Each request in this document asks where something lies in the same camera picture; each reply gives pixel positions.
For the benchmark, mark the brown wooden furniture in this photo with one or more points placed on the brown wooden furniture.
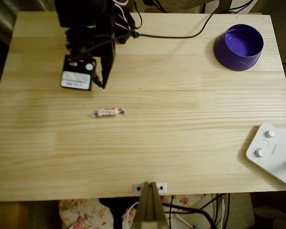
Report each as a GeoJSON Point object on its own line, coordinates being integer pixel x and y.
{"type": "Point", "coordinates": [7, 214]}

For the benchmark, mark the purple plastic bowl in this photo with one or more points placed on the purple plastic bowl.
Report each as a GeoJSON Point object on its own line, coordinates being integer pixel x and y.
{"type": "Point", "coordinates": [228, 57]}

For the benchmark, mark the white red candy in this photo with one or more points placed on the white red candy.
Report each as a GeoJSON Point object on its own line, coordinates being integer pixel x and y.
{"type": "Point", "coordinates": [107, 112]}

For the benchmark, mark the dark aluminium profile mast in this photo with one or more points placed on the dark aluminium profile mast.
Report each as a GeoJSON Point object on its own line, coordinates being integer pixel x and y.
{"type": "Point", "coordinates": [149, 210]}

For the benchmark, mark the black camera box white label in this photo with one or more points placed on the black camera box white label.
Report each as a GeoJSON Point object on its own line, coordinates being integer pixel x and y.
{"type": "Point", "coordinates": [76, 81]}

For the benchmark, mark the aluminium corner bracket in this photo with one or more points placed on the aluminium corner bracket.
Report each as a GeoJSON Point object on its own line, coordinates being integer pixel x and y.
{"type": "Point", "coordinates": [135, 188]}

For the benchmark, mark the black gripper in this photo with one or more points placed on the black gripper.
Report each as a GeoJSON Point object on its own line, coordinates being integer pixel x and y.
{"type": "Point", "coordinates": [106, 62]}

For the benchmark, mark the white lamp base with knobs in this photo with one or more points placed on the white lamp base with knobs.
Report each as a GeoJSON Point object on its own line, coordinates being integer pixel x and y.
{"type": "Point", "coordinates": [271, 162]}

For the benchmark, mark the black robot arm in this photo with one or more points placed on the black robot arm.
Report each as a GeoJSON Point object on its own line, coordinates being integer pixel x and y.
{"type": "Point", "coordinates": [81, 12]}

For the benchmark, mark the floral pink white cloth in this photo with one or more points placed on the floral pink white cloth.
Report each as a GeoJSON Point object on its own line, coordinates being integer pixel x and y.
{"type": "Point", "coordinates": [81, 214]}

